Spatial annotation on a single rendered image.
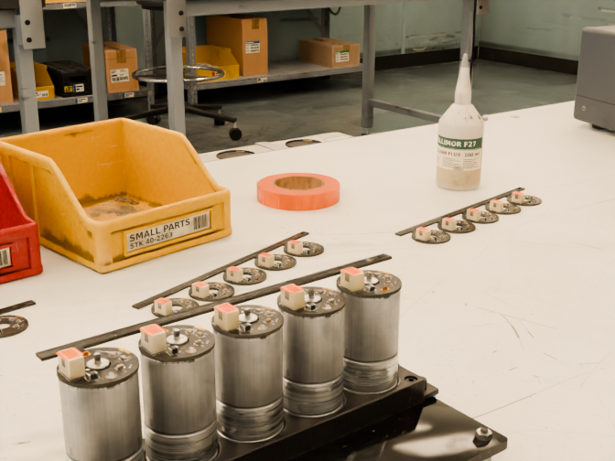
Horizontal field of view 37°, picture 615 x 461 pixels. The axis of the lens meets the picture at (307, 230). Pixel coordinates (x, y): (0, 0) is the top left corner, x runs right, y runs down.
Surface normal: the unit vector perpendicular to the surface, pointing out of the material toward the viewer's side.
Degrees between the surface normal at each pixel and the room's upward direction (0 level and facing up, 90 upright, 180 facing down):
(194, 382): 90
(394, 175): 0
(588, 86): 90
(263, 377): 90
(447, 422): 0
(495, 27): 90
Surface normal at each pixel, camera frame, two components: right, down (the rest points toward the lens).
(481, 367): 0.00, -0.95
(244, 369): 0.01, 0.33
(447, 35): 0.59, 0.26
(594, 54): -0.92, 0.12
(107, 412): 0.35, 0.31
